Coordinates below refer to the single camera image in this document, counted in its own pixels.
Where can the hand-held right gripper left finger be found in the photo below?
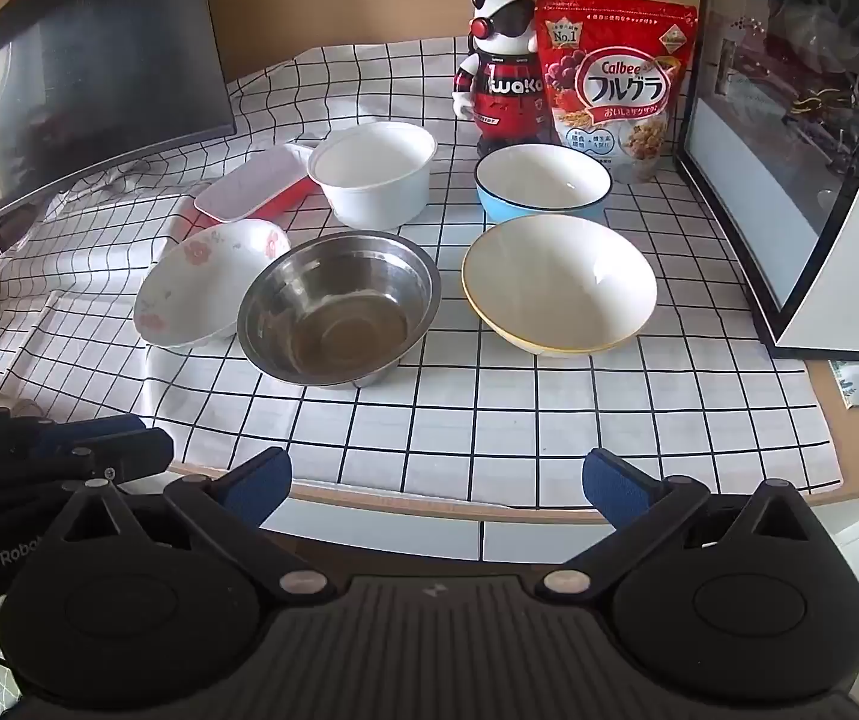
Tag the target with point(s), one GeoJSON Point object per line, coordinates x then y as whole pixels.
{"type": "Point", "coordinates": [255, 486]}

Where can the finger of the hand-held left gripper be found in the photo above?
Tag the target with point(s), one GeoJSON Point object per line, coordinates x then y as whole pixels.
{"type": "Point", "coordinates": [88, 429]}
{"type": "Point", "coordinates": [140, 454]}

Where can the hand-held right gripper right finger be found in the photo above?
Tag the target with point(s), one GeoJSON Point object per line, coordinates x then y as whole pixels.
{"type": "Point", "coordinates": [618, 487]}

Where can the white floral ceramic bowl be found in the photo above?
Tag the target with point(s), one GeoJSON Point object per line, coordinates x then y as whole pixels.
{"type": "Point", "coordinates": [196, 277]}

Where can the stainless steel bowl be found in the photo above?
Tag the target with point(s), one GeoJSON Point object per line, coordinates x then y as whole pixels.
{"type": "Point", "coordinates": [339, 300]}

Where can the white bowl with yellow rim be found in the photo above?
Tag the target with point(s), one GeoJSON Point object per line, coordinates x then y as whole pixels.
{"type": "Point", "coordinates": [557, 277]}

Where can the white rectangular plastic container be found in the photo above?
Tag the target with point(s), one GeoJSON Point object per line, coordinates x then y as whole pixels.
{"type": "Point", "coordinates": [249, 184]}

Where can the blue ceramic bowl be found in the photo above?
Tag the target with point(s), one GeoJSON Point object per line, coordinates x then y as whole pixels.
{"type": "Point", "coordinates": [542, 172]}

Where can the white round plastic bowl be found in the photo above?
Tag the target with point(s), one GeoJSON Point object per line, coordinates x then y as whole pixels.
{"type": "Point", "coordinates": [369, 165]}

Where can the white checked tablecloth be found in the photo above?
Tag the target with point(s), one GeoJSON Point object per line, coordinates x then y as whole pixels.
{"type": "Point", "coordinates": [474, 420]}

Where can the black computer monitor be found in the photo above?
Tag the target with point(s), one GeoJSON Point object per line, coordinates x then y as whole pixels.
{"type": "Point", "coordinates": [99, 75]}

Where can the red cereal bag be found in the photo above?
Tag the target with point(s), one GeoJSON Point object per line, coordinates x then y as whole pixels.
{"type": "Point", "coordinates": [617, 90]}

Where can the red and white robot figurine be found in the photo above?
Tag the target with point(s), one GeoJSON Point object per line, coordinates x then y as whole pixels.
{"type": "Point", "coordinates": [504, 90]}

